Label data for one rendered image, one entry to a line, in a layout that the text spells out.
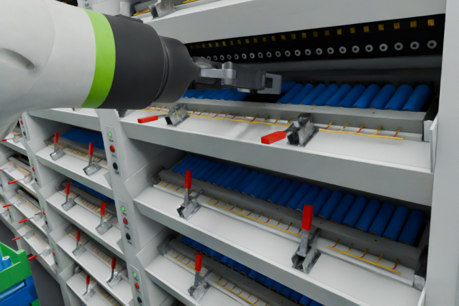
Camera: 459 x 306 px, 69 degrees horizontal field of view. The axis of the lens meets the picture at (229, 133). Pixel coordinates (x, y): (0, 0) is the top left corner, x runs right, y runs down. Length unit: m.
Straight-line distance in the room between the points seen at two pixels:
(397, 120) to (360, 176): 0.08
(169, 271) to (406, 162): 0.63
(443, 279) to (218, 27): 0.41
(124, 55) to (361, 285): 0.40
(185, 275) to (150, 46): 0.61
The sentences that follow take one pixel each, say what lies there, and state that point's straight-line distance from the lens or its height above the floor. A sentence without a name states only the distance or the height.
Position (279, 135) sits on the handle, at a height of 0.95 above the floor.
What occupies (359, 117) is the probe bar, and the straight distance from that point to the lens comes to 0.43.
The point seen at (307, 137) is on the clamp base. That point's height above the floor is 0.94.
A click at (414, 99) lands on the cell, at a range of 0.46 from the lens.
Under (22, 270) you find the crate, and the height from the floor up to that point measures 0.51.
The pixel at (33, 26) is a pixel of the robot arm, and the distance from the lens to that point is 0.29.
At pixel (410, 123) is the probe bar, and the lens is 0.42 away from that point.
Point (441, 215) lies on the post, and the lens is 0.39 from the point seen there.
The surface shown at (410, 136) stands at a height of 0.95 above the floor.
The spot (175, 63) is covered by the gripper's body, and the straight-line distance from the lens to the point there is 0.36.
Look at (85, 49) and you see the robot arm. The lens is 0.30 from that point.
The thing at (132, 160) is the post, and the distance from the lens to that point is 0.80.
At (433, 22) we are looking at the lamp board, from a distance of 0.51.
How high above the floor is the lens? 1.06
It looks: 14 degrees down
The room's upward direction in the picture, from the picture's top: 5 degrees counter-clockwise
